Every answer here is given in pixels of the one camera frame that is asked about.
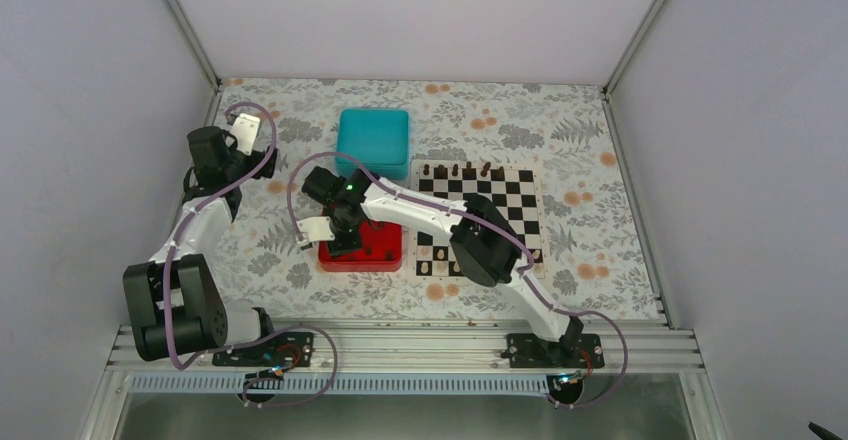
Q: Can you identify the red plastic tray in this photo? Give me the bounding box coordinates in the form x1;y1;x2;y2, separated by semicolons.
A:
318;216;403;273

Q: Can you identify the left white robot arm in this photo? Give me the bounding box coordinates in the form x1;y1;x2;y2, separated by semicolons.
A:
122;115;279;365

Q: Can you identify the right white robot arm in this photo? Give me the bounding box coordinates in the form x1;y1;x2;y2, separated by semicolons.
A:
293;167;583;367

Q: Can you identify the teal plastic box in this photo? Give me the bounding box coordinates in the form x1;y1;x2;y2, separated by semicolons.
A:
336;108;411;180

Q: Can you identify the black white chessboard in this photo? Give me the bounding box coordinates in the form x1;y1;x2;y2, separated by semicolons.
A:
405;160;549;280

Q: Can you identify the floral patterned table mat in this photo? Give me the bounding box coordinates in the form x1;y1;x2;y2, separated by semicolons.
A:
211;77;660;322

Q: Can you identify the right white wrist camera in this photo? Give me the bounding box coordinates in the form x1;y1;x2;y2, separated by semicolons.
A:
294;216;336;249

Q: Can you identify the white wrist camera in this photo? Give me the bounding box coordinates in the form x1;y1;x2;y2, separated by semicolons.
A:
294;216;336;249
229;113;261;156

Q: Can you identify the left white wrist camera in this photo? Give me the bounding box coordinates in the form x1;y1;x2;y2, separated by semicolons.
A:
229;113;261;156

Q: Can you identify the aluminium corner post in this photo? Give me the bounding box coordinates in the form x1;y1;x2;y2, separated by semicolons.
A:
164;0;220;89

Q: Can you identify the aluminium mounting rail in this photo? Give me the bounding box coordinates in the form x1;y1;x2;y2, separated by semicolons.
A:
105;320;705;376

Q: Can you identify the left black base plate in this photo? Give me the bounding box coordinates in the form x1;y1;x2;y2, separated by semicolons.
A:
212;331;314;369

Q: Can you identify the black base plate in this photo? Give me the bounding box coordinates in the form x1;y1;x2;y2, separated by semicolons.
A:
212;331;314;369
500;333;606;369

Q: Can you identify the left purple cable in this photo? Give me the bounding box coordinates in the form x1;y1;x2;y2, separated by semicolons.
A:
161;101;340;409

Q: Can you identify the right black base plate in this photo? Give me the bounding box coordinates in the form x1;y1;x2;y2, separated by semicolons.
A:
500;333;606;369

